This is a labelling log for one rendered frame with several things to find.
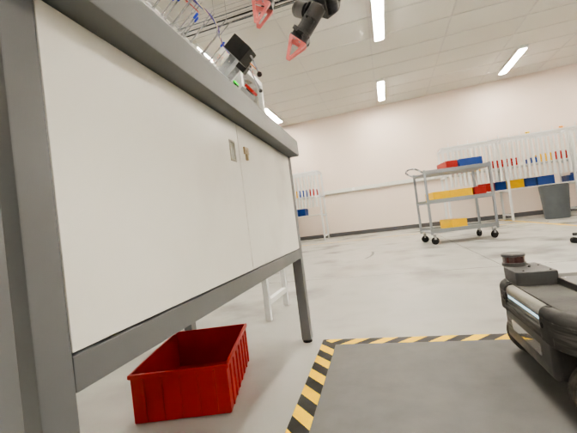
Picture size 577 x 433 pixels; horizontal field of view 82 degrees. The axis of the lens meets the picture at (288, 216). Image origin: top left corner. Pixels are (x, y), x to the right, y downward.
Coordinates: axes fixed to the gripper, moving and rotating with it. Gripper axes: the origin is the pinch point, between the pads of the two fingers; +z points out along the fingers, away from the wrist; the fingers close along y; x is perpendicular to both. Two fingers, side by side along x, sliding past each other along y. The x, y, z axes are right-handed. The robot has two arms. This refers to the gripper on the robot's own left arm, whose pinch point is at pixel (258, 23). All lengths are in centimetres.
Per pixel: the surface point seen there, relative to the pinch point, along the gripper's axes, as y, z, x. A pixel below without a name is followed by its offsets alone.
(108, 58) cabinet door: 82, 32, 1
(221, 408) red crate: 50, 112, 30
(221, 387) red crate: 49, 107, 28
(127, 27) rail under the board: 83, 28, 3
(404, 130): -777, -74, 247
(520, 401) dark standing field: 55, 79, 101
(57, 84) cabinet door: 92, 37, 2
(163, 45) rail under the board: 75, 27, 5
